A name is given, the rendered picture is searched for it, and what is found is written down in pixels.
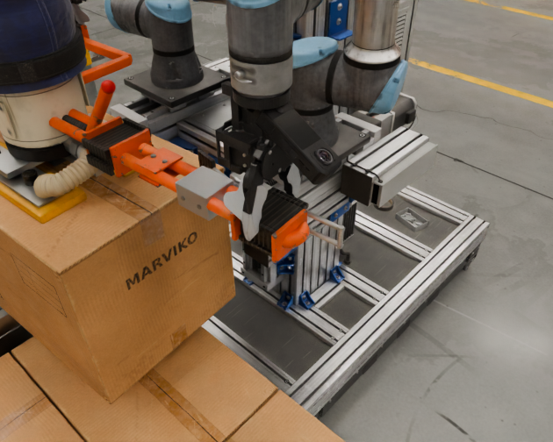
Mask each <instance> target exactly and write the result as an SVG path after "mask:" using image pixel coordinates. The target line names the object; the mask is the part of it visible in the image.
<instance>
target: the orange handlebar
mask: <svg viewBox="0 0 553 442"><path fill-rule="evenodd" d="M83 38H84V45H85V48H86V49H87V50H90V51H91V52H94V53H98V54H101V55H103V56H105V57H108V58H110V59H112V60H111V61H107V62H106V63H103V64H101V65H98V66H96V67H93V68H90V69H88V70H85V71H83V72H81V73H82V76H83V81H84V84H86V83H88V82H92V81H94V80H96V79H98V78H101V77H103V76H105V75H108V74H111V73H113V72H116V71H118V70H120V69H122V68H126V67H128V66H130V65H132V62H133V59H132V55H131V54H130V53H126V52H124V51H121V50H118V49H116V48H114V47H111V46H107V45H105V44H102V43H99V42H96V41H95V40H92V39H87V38H85V37H83ZM68 115H69V116H71V117H72V118H75V119H77V120H79V121H81V122H83V123H85V124H86V125H87V124H88V122H89V120H90V116H88V115H86V114H84V113H82V112H80V111H79V110H76V109H72V110H70V111H69V113H68ZM49 125H50V126H52V127H53V128H54V129H56V130H58V131H60V132H63V133H65V134H67V135H68V136H69V137H71V138H73V139H76V140H78V141H80V142H82V138H83V136H82V133H84V132H85V131H84V130H82V129H80V128H78V127H76V126H74V125H72V124H70V123H68V122H66V121H64V120H62V119H60V118H58V117H53V118H51V119H50V120H49ZM139 154H141V155H143V156H145V158H143V159H141V160H140V159H138V158H137V157H135V156H133V155H131V154H129V153H123V154H122V155H121V157H120V163H121V164H123V165H125V166H127V167H128V168H130V169H132V170H134V171H136V172H138V173H140V175H138V177H139V178H140V179H142V180H144V181H146V182H148V183H150V184H152V185H154V186H155V187H157V188H159V187H160V186H161V185H162V186H164V187H166V188H168V189H171V190H172V191H174V192H176V182H177V181H179V180H180V179H178V178H176V176H178V175H183V176H186V175H188V174H189V173H191V172H193V171H194V170H196V169H197V168H196V167H194V166H192V165H190V164H188V163H186V162H184V161H182V160H181V159H182V158H183V156H181V155H179V154H177V153H174V152H172V151H170V150H169V149H167V148H164V147H162V148H161V149H157V148H155V147H153V146H150V145H149V144H147V143H142V144H141V145H140V146H139ZM237 190H238V188H237V187H235V186H234V185H231V186H229V187H228V188H227V190H226V192H232V191H237ZM206 208H207V209H208V210H210V211H212V212H214V213H216V214H217V215H219V216H221V217H223V218H225V219H227V220H229V221H230V213H231V211H230V210H229V209H228V208H227V207H226V206H225V204H224V202H223V201H221V200H219V199H218V198H216V197H213V198H212V199H211V200H210V201H209V203H208V204H207V206H206ZM309 231H310V229H309V226H308V224H307V222H303V223H301V224H300V225H299V227H298V228H297V229H296V230H295V231H293V232H291V233H289V234H288V235H287V236H286V237H285V239H284V241H283V244H282V247H283V248H293V247H297V246H300V245H301V244H303V243H304V242H305V241H306V240H307V238H308V237H309Z"/></svg>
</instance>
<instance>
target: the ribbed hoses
mask: <svg viewBox="0 0 553 442"><path fill-rule="evenodd" d="M83 149H84V148H83ZM83 149H82V150H81V151H82V152H80V153H79V154H80V155H79V159H77V160H75V161H74V163H71V164H70V166H67V168H64V169H63V171H60V172H59V174H58V173H56V174H55V175H52V174H43V175H39V176H38V177H37V179H36V180H35V182H34V185H33V187H34V191H35V194H36V196H38V197H41V198H48V197H51V196H64V194H65V193H66V192H70V190H71V189H75V187H78V185H79V184H83V182H86V180H87V179H89V178H90V177H91V176H93V175H94V174H95V173H96V172H97V171H98V170H99V169H98V168H95V167H93V166H91V165H90V164H89V163H88V161H87V158H86V155H87V151H86V149H85V150H83Z"/></svg>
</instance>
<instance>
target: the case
mask: <svg viewBox="0 0 553 442"><path fill-rule="evenodd" d="M151 141H152V144H153V145H154V147H155V148H157V149H161V148H162V147H164V148H167V149H169V150H170V151H172V152H174V153H177V154H179V155H181V156H183V158H182V159H181V160H182V161H184V162H186V163H188V164H190V165H192V166H194V167H196V168H200V166H199V161H198V155H196V154H194V153H192V152H190V151H187V150H185V149H183V148H181V147H180V146H176V145H174V144H172V143H170V142H168V141H167V140H164V139H161V138H159V137H157V136H155V135H153V134H151ZM114 174H115V175H113V176H110V175H108V174H106V173H103V174H101V175H100V176H98V177H95V176H94V175H93V176H91V177H90V178H89V179H87V180H86V182H83V184H79V185H78V187H77V188H79V189H80V190H82V191H83V192H84V193H85V195H86V197H87V198H86V200H85V201H83V202H81V203H79V204H77V205H76V206H74V207H73V208H71V209H69V210H67V211H65V212H63V213H61V214H60V215H59V216H57V217H54V218H53V219H51V220H49V221H47V222H46V223H44V224H42V223H40V222H39V221H37V220H36V219H35V218H33V217H31V216H30V215H28V214H27V213H26V212H24V211H23V210H21V209H20V208H19V207H18V206H16V205H15V204H13V203H11V202H10V201H9V200H7V199H6V198H4V197H3V196H1V195H0V307H1V308H3V309H4V310H5V311H6V312H7V313H8V314H9V315H11V316H12V317H13V318H14V319H15V320H16V321H17V322H18V323H20V324H21V325H22V326H23V327H24V328H25V329H26V330H28V331H29V332H30V333H31V334H32V335H33V336H34V337H35V338H36V339H37V340H38V341H39V342H40V343H41V344H43V345H44V346H45V347H46V348H47V349H48V350H49V351H50V352H52V353H53V354H54V355H55V356H56V357H57V358H58V359H60V360H61V361H62V362H63V363H64V364H65V365H66V366H68V367H69V368H70V369H71V370H72V371H73V372H74V373H76V374H77V375H78V376H79V377H80V378H81V379H82V380H83V381H85V382H86V383H87V384H88V385H89V386H90V387H91V388H93V389H94V390H95V391H96V392H97V393H98V394H99V395H100V396H101V397H103V399H104V400H105V401H106V402H108V403H109V404H113V403H114V402H115V401H116V400H117V399H119V398H120V397H121V396H122V395H123V394H124V393H125V392H126V391H127V390H128V389H129V388H130V387H132V386H133V385H134V384H135V383H136V382H137V381H139V380H140V379H141V378H142V377H143V376H144V375H145V374H147V373H148V372H149V371H150V370H151V369H152V368H154V367H155V366H156V365H157V364H158V363H159V362H161V361H162V360H163V359H164V358H165V357H166V356H168V355H169V354H170V353H171V352H172V351H173V350H174V349H176V348H177V347H178V346H179V345H180V344H181V343H183V342H184V341H185V340H186V339H187V338H188V337H189V336H190V335H191V334H192V333H193V332H194V331H196V330H197V329H198V328H199V327H200V326H201V325H202V324H204V323H205V322H206V321H207V320H208V319H209V318H211V317H212V316H213V315H214V314H215V313H216V312H218V311H219V310H220V309H221V308H222V307H223V306H225V305H226V304H227V303H228V302H229V301H230V300H232V299H233V298H234V297H235V285H234V276H233V258H232V249H231V240H230V231H229V221H228V220H227V219H225V218H223V217H221V216H219V215H217V216H216V217H214V218H213V219H211V220H209V221H208V220H206V219H204V218H203V217H200V216H199V215H197V214H195V213H194V212H192V211H190V210H187V209H185V208H184V207H183V206H181V205H179V203H178V199H177V193H176V192H174V191H172V190H171V189H168V188H166V187H164V186H162V185H161V186H160V187H159V188H157V187H155V186H154V185H152V184H150V183H148V182H146V181H144V180H142V179H140V178H139V177H138V175H140V173H138V172H136V171H135V172H134V173H132V174H130V175H128V176H127V177H123V176H120V177H117V176H116V173H115V172H114Z"/></svg>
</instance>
